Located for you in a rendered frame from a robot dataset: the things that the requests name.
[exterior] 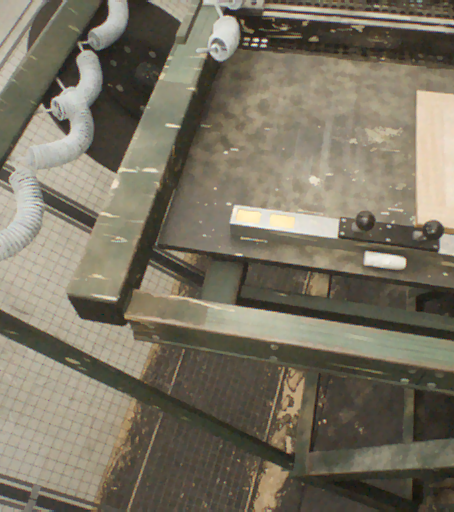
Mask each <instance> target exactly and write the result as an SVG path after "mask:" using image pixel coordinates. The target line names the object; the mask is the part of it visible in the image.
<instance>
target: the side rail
mask: <svg viewBox="0 0 454 512"><path fill-rule="evenodd" d="M124 318H125V319H127V320H128V323H130V326H131V328H132V330H133V338H134V339H135V340H137V341H143V342H149V343H155V344H161V345H167V346H173V347H179V348H185V350H191V351H197V352H202V353H209V354H215V355H221V356H227V357H233V358H239V359H245V360H251V361H257V362H263V363H269V365H274V366H281V367H287V368H293V369H299V370H304V371H311V372H316V373H323V374H329V375H334V376H341V377H346V378H352V379H359V380H364V381H370V382H376V383H382V384H387V385H394V386H400V387H405V388H411V389H417V390H423V391H428V392H434V393H441V394H446V395H452V396H454V341H452V340H445V339H439V338H433V337H427V336H420V335H414V334H408V333H401V332H395V331H389V330H381V329H375V328H369V327H362V326H356V325H349V324H343V323H337V322H330V320H324V319H317V318H310V317H303V316H297V315H291V314H284V313H278V312H271V311H265V310H258V309H252V308H245V307H238V306H231V304H225V303H219V302H212V301H206V300H199V299H193V298H186V297H180V296H173V295H166V294H159V293H153V292H148V291H147V290H140V289H133V295H132V298H131V301H129V303H128V307H127V310H126V312H125V313H124Z"/></svg>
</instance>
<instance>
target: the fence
mask: <svg viewBox="0 0 454 512"><path fill-rule="evenodd" d="M238 210H244V211H252V212H259V213H262V216H261V222H259V224H255V223H248V222H240V220H236V217H237V213H238ZM271 214H276V215H283V216H292V217H295V222H294V228H286V227H278V226H270V225H269V222H270V216H271ZM338 228H339V219H336V218H328V217H321V216H312V215H305V214H296V213H288V212H281V211H272V210H265V209H257V208H249V206H241V205H235V206H234V211H233V215H231V219H230V234H235V236H242V237H250V238H257V239H264V240H271V241H279V242H286V243H294V244H301V245H309V246H316V247H324V248H331V250H339V251H346V252H354V253H361V254H364V253H365V251H369V252H373V253H374V252H376V253H381V254H382V253H384V254H391V255H398V256H403V257H404V258H406V260H412V261H419V262H427V263H434V265H441V266H449V267H454V236H453V235H446V234H444V235H443V237H441V238H440V239H439V245H440V250H439V252H438V253H436V252H429V251H422V250H414V249H406V247H398V246H391V245H384V244H376V243H369V242H361V241H354V240H346V239H339V238H338Z"/></svg>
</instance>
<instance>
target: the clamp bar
mask: <svg viewBox="0 0 454 512"><path fill-rule="evenodd" d="M235 10H236V13H235V15H236V21H237V23H238V25H239V27H240V29H239V30H240V35H246V36H259V37H265V38H271V39H284V40H295V41H308V42H321V43H332V44H345V45H357V47H369V48H382V49H394V50H406V51H417V52H418V53H430V54H443V55H454V20H441V19H428V17H414V16H400V15H387V14H375V13H373V12H360V11H345V10H331V9H317V8H304V7H302V6H290V5H276V4H265V0H246V1H245V2H244V4H243V5H242V6H241V7H240V8H238V9H235Z"/></svg>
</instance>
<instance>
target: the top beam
mask: <svg viewBox="0 0 454 512"><path fill-rule="evenodd" d="M219 19H220V15H219V12H218V10H217V8H216V6H213V5H202V7H201V10H200V12H199V14H198V15H197V18H196V20H195V23H194V25H193V27H192V30H191V32H190V35H189V38H188V40H187V43H186V45H180V44H176V42H175V44H174V46H173V48H172V51H171V53H170V55H169V59H167V61H166V63H165V66H164V68H163V70H162V72H161V75H160V78H159V80H158V83H157V85H156V87H155V89H153V92H152V94H151V97H150V100H149V102H148V104H147V107H146V109H145V111H144V114H143V117H142V119H140V121H139V124H138V126H137V129H136V132H135V134H134V136H133V138H132V141H131V143H130V146H129V149H128V151H126V153H125V156H124V158H123V161H122V163H121V166H120V168H119V170H118V173H117V176H116V178H115V181H114V183H112V185H111V187H110V191H109V193H108V195H107V198H106V200H105V202H104V206H103V208H102V210H101V212H100V215H99V217H97V220H96V223H95V225H94V227H93V230H92V232H91V235H90V237H89V240H88V242H87V244H86V247H85V250H84V252H83V255H81V257H80V259H79V261H78V265H77V267H76V269H75V272H74V274H73V276H72V280H71V282H70V284H69V286H68V289H67V291H66V292H67V296H68V299H69V301H70V302H71V304H72V306H73V307H74V310H75V312H76V313H77V315H78V317H79V318H81V319H84V320H90V321H96V322H97V323H102V324H108V325H115V326H120V327H123V326H126V325H127V324H128V320H127V319H125V318H124V313H123V309H124V305H125V302H126V300H127V297H128V294H129V290H131V288H132V289H133V288H135V289H140V286H141V283H142V280H143V276H144V274H145V271H147V268H148V265H149V261H150V258H151V255H152V252H153V248H154V245H155V243H156V240H157V237H158V233H159V230H161V227H162V224H163V220H164V217H165V215H166V212H167V209H168V205H169V202H170V199H171V196H172V193H173V189H175V187H176V184H177V181H178V178H179V174H180V171H181V168H182V165H183V161H184V158H185V156H186V153H187V150H189V146H190V143H191V140H192V137H193V134H194V130H195V128H196V125H197V122H198V119H199V116H200V112H201V109H203V106H204V103H205V100H206V97H207V94H208V91H209V88H210V85H211V82H212V78H213V75H214V72H215V70H217V67H218V64H219V61H217V59H215V58H214V57H213V56H212V55H211V54H210V52H196V49H201V48H208V42H209V37H210V36H211V35H212V34H213V25H214V23H215V22H217V21H218V20H219Z"/></svg>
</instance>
